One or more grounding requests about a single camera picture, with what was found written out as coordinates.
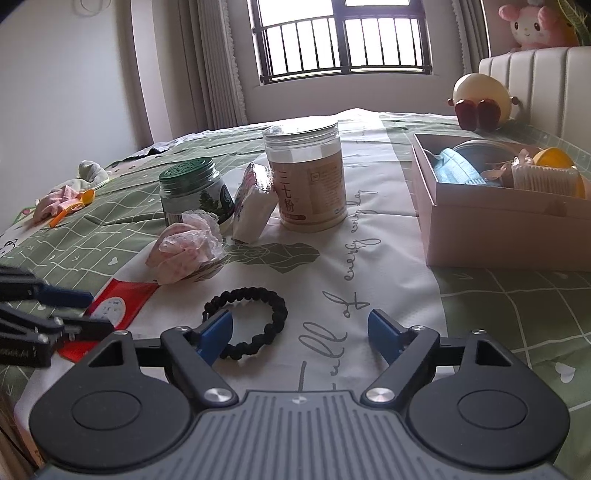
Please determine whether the pink plush toy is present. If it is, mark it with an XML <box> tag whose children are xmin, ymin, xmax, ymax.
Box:
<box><xmin>498</xmin><ymin>2</ymin><xmax>580</xmax><ymax>51</ymax></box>

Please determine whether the red white packet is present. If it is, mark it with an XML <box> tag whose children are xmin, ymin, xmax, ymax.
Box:
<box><xmin>56</xmin><ymin>279</ymin><xmax>160</xmax><ymax>363</ymax></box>

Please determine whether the cream padded headboard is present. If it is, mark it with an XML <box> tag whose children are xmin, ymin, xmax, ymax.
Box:
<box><xmin>478</xmin><ymin>46</ymin><xmax>591</xmax><ymax>148</ymax></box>

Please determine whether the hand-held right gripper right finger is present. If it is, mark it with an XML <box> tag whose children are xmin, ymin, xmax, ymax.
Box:
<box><xmin>362</xmin><ymin>308</ymin><xmax>529</xmax><ymax>407</ymax></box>

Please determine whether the green artificial plant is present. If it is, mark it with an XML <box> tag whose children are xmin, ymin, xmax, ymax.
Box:
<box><xmin>556</xmin><ymin>0</ymin><xmax>591</xmax><ymax>29</ymax></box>

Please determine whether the cotton swab pack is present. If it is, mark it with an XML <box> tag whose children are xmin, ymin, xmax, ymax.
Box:
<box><xmin>510</xmin><ymin>165</ymin><xmax>583</xmax><ymax>199</ymax></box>

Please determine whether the cream round plush toy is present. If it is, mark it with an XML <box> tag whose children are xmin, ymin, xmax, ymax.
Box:
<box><xmin>447</xmin><ymin>73</ymin><xmax>520</xmax><ymax>131</ymax></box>

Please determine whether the yellow rabbit-shaped toy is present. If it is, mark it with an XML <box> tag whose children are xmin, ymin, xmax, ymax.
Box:
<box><xmin>532</xmin><ymin>147</ymin><xmax>588</xmax><ymax>197</ymax></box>

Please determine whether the green white printed bedsheet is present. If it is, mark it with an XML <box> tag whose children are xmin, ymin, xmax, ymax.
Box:
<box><xmin>0</xmin><ymin>107</ymin><xmax>591</xmax><ymax>462</ymax></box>

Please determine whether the grey curtain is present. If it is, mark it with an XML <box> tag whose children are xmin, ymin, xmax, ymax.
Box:
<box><xmin>450</xmin><ymin>0</ymin><xmax>491</xmax><ymax>75</ymax></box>
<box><xmin>178</xmin><ymin>0</ymin><xmax>247</xmax><ymax>132</ymax></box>

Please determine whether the pink cardboard box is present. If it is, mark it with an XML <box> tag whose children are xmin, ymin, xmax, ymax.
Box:
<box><xmin>410</xmin><ymin>133</ymin><xmax>591</xmax><ymax>271</ymax></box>

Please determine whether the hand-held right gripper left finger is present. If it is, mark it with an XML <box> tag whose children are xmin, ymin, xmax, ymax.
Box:
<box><xmin>88</xmin><ymin>309</ymin><xmax>234</xmax><ymax>408</ymax></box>

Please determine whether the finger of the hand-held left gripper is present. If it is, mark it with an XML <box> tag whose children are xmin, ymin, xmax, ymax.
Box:
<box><xmin>0</xmin><ymin>265</ymin><xmax>95</xmax><ymax>310</ymax></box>
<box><xmin>0</xmin><ymin>302</ymin><xmax>115</xmax><ymax>346</ymax></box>

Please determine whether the black braided hair tie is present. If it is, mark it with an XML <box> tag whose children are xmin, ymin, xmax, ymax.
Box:
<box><xmin>202</xmin><ymin>286</ymin><xmax>288</xmax><ymax>361</ymax></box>

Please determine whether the orange plastic spoon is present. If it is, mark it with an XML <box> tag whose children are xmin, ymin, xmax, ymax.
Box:
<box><xmin>48</xmin><ymin>190</ymin><xmax>96</xmax><ymax>228</ymax></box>

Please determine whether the pink patterned cloth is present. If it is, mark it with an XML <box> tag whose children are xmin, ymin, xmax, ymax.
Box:
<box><xmin>34</xmin><ymin>182</ymin><xmax>86</xmax><ymax>222</ymax></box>

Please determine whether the green lidded jar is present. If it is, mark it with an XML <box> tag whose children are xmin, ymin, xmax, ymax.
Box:
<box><xmin>158</xmin><ymin>157</ymin><xmax>233</xmax><ymax>232</ymax></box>

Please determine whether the grey round tin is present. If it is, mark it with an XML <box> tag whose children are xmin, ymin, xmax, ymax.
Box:
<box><xmin>451</xmin><ymin>140</ymin><xmax>532</xmax><ymax>174</ymax></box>

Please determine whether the white sock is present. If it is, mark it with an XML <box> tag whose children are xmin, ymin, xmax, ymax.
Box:
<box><xmin>76</xmin><ymin>160</ymin><xmax>110</xmax><ymax>191</ymax></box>

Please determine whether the barred window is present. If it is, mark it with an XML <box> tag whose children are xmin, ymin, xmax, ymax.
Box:
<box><xmin>247</xmin><ymin>0</ymin><xmax>435</xmax><ymax>86</ymax></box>

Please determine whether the pink crumpled wrapper pile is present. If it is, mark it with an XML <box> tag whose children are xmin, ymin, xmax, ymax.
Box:
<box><xmin>145</xmin><ymin>210</ymin><xmax>225</xmax><ymax>284</ymax></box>

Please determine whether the clear plastic powder jar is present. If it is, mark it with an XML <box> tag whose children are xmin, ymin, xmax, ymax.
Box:
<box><xmin>262</xmin><ymin>121</ymin><xmax>348</xmax><ymax>232</ymax></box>

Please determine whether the white cotton pad packet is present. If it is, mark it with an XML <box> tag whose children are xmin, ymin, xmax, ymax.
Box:
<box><xmin>232</xmin><ymin>162</ymin><xmax>279</xmax><ymax>244</ymax></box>

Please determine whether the blue face mask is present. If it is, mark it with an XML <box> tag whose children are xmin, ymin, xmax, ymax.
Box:
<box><xmin>434</xmin><ymin>148</ymin><xmax>502</xmax><ymax>186</ymax></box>

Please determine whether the pink ribbon bow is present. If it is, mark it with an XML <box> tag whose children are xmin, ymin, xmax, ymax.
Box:
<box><xmin>482</xmin><ymin>148</ymin><xmax>539</xmax><ymax>185</ymax></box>

